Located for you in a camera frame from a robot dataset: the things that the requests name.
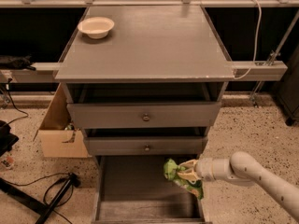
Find cardboard box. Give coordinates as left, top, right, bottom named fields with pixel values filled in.
left=37, top=85, right=89, bottom=158

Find grey top drawer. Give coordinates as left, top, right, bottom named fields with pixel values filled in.
left=67, top=102, right=221, bottom=129

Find grey open bottom drawer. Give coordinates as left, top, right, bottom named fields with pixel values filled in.
left=92, top=155, right=205, bottom=224

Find white cable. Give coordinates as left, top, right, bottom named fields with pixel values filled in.
left=234, top=0, right=263, bottom=80

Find metal frame rail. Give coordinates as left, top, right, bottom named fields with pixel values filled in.
left=0, top=61, right=287, bottom=83

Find black stand legs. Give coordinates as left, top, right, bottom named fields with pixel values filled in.
left=0, top=172, right=81, bottom=224

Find black object on floor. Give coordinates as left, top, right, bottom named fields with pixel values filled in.
left=0, top=120, right=19, bottom=157

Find small red white packet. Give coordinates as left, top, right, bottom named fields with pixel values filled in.
left=0, top=156, right=14, bottom=170

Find grey drawer cabinet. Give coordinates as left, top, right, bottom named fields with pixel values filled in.
left=53, top=4, right=235, bottom=224

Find green rice chip bag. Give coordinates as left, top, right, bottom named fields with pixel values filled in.
left=164, top=159, right=204, bottom=200

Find black bag on rail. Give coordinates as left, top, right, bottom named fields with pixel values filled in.
left=0, top=55, right=36, bottom=71

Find grey middle drawer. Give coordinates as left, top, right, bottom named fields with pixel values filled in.
left=84, top=136, right=207, bottom=156

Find white paper bowl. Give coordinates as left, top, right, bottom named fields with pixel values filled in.
left=78, top=17, right=115, bottom=39

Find black floor cable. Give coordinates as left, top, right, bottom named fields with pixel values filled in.
left=3, top=171, right=76, bottom=224

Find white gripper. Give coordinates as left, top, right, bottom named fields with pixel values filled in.
left=178, top=158, right=215, bottom=182

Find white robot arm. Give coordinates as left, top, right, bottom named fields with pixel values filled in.
left=178, top=151, right=299, bottom=221

